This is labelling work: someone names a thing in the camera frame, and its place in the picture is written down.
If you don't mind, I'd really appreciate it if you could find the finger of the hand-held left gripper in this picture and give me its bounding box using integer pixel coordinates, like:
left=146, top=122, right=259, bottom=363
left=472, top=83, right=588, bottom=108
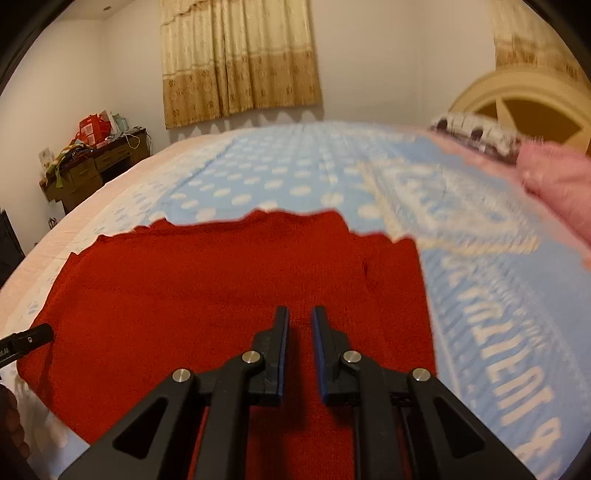
left=0, top=323, right=54, bottom=367

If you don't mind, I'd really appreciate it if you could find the red embroidered sweater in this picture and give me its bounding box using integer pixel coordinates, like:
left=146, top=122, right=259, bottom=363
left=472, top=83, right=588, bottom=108
left=16, top=209, right=439, bottom=480

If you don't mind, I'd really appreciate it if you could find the wide beige patterned curtain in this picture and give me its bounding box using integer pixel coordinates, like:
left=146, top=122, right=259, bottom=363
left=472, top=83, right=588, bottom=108
left=159, top=0, right=322, bottom=130

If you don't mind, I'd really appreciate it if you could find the person's left hand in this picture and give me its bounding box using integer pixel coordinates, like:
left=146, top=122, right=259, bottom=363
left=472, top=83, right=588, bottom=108
left=0, top=383, right=28, bottom=462

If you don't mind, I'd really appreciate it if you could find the cream wooden headboard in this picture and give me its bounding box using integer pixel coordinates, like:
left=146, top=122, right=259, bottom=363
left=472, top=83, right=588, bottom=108
left=450, top=65, right=591, bottom=155

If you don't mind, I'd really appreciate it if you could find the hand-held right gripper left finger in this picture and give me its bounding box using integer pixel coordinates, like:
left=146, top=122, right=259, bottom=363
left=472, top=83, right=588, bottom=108
left=58, top=305, right=291, bottom=480

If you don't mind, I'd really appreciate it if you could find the green striped cloth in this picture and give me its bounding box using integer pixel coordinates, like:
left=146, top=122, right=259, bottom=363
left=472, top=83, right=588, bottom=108
left=51, top=143, right=93, bottom=188

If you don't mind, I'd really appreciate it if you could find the black and white patterned pillow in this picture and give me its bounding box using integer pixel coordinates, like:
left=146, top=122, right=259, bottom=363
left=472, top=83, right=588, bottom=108
left=429, top=112, right=543, bottom=162

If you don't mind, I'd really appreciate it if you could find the brown wooden desk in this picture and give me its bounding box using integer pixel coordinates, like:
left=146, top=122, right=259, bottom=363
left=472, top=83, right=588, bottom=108
left=39, top=127, right=153, bottom=215

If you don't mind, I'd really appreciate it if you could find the blue printed blanket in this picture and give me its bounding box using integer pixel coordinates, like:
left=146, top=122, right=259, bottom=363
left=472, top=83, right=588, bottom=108
left=0, top=121, right=591, bottom=480

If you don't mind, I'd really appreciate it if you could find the dark object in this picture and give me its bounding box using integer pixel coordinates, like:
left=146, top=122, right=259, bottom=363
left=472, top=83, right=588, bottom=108
left=0, top=209, right=26, bottom=275

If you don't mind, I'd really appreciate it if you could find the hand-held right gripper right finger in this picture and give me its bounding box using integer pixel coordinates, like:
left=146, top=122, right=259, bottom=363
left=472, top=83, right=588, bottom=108
left=311, top=305, right=539, bottom=480

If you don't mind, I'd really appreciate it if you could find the red gift bag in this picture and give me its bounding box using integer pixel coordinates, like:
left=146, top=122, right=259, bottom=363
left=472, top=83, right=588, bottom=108
left=76, top=114, right=114, bottom=148

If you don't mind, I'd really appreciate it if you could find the narrow beige patterned curtain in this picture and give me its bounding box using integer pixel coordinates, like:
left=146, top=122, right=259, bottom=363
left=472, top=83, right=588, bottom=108
left=489, top=0, right=589, bottom=97

